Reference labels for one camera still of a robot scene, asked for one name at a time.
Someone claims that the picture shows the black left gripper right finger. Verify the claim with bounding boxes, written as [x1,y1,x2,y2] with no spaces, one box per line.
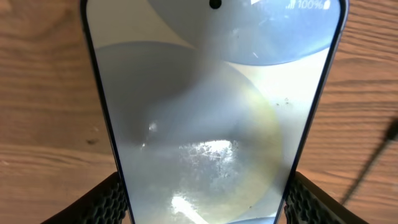
[284,172,368,224]

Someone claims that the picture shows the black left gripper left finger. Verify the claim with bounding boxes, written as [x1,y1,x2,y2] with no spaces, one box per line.
[43,172,127,224]

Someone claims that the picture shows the black USB charging cable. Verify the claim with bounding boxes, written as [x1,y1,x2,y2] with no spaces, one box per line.
[340,116,398,206]

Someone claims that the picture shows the Samsung Galaxy smartphone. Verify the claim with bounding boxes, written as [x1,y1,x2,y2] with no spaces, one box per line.
[80,0,349,224]

